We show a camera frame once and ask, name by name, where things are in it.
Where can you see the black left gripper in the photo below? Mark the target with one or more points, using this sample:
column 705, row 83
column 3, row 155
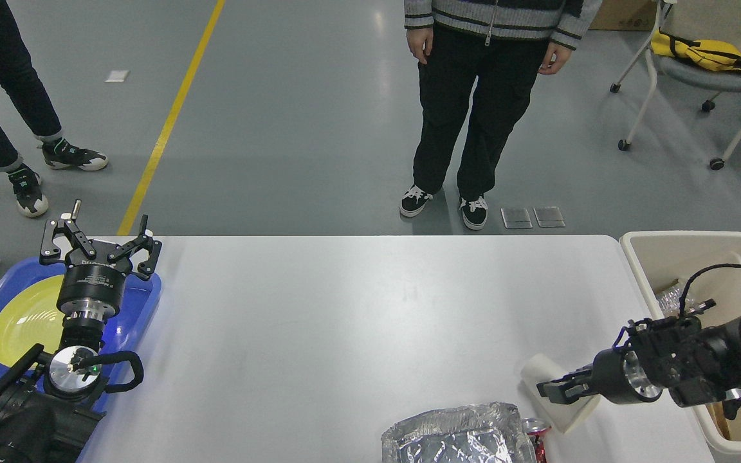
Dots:
column 95, row 289

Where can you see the small aluminium foil piece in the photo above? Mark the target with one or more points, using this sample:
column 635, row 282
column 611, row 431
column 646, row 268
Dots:
column 669, row 298

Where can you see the yellow bag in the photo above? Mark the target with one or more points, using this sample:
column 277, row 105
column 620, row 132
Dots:
column 707, row 54

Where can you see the left floor outlet plate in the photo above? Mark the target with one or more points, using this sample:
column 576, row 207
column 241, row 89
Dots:
column 516, row 218

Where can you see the person in grey sweater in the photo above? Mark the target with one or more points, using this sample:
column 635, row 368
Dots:
column 477, row 64

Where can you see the right floor outlet plate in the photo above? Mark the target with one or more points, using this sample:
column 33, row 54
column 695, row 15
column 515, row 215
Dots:
column 549, row 217

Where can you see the grey office chair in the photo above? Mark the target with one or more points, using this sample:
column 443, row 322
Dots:
column 680, row 71

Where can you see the large crumpled aluminium foil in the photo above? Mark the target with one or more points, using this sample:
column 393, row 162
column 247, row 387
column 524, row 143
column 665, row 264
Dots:
column 491, row 432

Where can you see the brown paper bag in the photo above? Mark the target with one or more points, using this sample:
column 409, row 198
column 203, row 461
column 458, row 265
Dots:
column 716, row 411

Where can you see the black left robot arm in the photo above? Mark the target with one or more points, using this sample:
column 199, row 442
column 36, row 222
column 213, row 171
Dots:
column 47, row 399

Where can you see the white paper cup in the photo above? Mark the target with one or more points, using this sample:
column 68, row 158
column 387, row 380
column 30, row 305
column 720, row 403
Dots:
column 539, row 368

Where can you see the yellow plate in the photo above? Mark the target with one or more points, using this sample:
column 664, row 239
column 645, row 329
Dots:
column 31, row 317

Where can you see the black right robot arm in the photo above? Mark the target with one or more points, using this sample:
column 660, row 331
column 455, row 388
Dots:
column 696, row 365

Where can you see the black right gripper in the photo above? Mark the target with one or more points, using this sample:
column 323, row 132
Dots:
column 615, row 374

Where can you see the floor outlet plate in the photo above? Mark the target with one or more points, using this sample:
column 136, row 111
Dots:
column 516, row 218
column 549, row 217

